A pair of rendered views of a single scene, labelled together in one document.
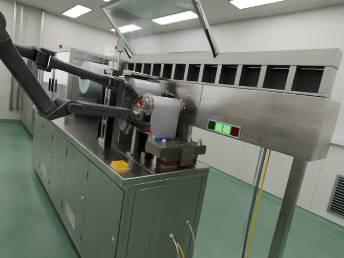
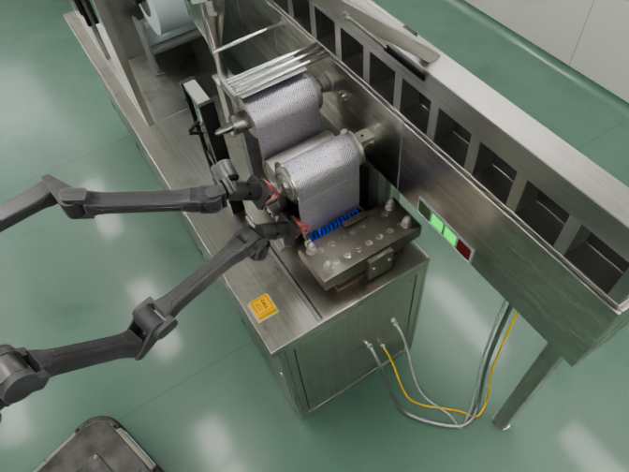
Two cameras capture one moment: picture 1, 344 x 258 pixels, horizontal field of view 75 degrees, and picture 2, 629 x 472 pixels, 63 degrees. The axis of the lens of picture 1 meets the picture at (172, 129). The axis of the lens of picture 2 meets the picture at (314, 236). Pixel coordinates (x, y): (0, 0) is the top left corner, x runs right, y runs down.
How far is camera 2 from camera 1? 121 cm
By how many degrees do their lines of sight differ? 47
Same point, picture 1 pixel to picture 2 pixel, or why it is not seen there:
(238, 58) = (471, 120)
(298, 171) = not seen: hidden behind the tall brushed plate
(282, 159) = not seen: outside the picture
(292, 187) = not seen: hidden behind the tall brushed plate
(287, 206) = (553, 354)
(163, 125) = (328, 205)
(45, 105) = (126, 353)
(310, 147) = (577, 353)
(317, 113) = (597, 322)
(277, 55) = (548, 177)
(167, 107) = (329, 178)
